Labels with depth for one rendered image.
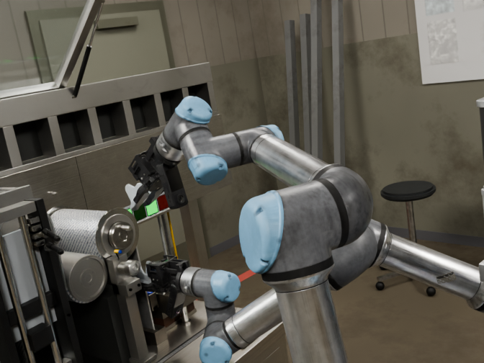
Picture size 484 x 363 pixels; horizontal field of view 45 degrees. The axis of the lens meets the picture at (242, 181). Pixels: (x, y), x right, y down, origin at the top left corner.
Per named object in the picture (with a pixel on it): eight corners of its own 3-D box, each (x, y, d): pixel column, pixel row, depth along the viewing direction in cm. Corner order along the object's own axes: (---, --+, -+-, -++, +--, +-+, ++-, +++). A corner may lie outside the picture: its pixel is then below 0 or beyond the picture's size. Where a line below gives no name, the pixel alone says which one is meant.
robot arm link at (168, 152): (198, 147, 135) (173, 154, 129) (189, 159, 138) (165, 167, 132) (178, 123, 137) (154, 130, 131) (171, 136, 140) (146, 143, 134)
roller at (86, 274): (75, 310, 146) (64, 265, 143) (19, 297, 162) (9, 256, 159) (111, 289, 155) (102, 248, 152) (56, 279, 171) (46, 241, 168)
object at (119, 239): (112, 251, 152) (111, 222, 152) (107, 251, 154) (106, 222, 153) (134, 248, 158) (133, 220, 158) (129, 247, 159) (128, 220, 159)
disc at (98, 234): (104, 271, 153) (90, 219, 149) (102, 271, 153) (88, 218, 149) (144, 249, 164) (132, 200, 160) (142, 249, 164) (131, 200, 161)
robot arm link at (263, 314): (395, 268, 124) (216, 384, 133) (386, 251, 134) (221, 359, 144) (364, 226, 122) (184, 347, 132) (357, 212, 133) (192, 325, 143)
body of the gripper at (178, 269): (163, 253, 163) (194, 257, 155) (168, 281, 165) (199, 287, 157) (142, 263, 157) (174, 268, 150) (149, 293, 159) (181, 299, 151)
